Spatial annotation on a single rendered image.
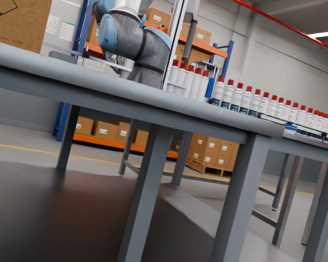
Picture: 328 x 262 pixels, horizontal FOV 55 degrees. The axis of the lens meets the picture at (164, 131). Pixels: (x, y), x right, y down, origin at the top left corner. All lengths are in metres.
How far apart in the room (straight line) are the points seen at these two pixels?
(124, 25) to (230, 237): 0.75
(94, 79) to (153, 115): 0.19
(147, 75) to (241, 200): 0.53
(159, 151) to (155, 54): 0.34
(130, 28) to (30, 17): 0.31
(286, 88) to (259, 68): 1.01
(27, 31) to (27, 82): 0.42
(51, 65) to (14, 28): 0.46
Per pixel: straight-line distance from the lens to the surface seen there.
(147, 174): 1.06
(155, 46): 1.16
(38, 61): 0.66
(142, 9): 1.51
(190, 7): 1.64
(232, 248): 1.00
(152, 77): 1.14
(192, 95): 1.79
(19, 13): 1.12
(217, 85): 1.90
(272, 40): 8.29
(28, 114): 5.94
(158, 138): 1.04
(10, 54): 0.66
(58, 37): 5.88
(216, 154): 5.52
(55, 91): 0.71
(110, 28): 1.11
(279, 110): 2.24
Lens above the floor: 0.77
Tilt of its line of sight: 2 degrees down
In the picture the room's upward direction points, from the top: 14 degrees clockwise
